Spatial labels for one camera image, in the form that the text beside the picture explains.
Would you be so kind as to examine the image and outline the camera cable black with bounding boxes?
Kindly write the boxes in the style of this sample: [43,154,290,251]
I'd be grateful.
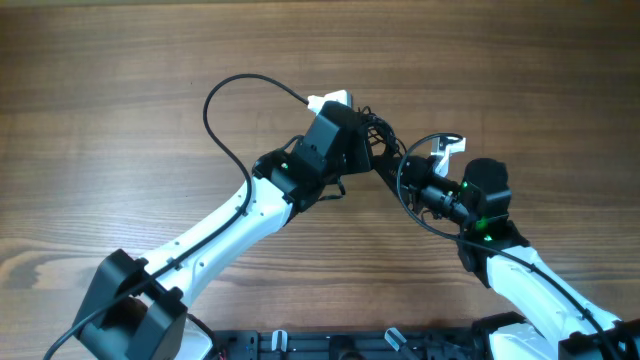
[24,70,322,359]
[395,132,621,360]

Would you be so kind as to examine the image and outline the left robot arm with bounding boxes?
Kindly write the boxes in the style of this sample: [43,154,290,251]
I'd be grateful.
[72,101,372,360]

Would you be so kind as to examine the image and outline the black usb cable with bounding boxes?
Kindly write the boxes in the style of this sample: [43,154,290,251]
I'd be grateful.
[357,104,409,159]

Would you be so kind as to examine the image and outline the right camera cable black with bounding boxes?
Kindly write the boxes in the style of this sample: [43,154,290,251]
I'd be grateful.
[395,132,621,360]

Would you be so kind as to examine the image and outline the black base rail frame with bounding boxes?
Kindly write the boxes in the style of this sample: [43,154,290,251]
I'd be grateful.
[205,328,488,360]

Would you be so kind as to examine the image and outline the left camera cable black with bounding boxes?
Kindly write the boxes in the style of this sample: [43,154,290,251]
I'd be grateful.
[24,70,322,359]

